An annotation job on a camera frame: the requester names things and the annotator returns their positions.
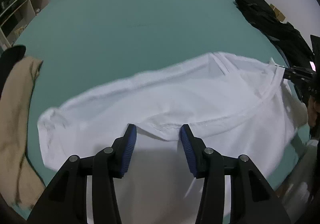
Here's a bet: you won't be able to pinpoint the bed with green sheet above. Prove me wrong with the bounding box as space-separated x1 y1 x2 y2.
11 0 312 219

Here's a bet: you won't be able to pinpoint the person's right hand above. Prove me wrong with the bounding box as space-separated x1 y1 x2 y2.
306 97 320 137

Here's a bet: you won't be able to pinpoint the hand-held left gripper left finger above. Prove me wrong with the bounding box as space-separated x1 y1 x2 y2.
26 124 137 224

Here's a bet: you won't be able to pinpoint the pile of black clothes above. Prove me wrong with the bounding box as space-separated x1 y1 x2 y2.
234 0 315 70

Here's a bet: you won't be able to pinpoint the small black cloth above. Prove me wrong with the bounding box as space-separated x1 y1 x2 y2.
0 45 27 95

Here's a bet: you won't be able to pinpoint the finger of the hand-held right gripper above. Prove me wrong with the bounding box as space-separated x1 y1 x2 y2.
282 65 317 83

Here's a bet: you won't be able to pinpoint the white t-shirt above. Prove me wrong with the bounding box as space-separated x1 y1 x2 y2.
37 51 300 224

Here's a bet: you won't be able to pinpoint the cardboard boxes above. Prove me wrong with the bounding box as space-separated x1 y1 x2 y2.
269 4 287 23

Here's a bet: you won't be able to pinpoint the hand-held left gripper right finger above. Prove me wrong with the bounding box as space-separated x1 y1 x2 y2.
180 124 292 224

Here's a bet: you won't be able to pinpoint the beige pants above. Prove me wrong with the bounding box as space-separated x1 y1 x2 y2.
0 57 47 211

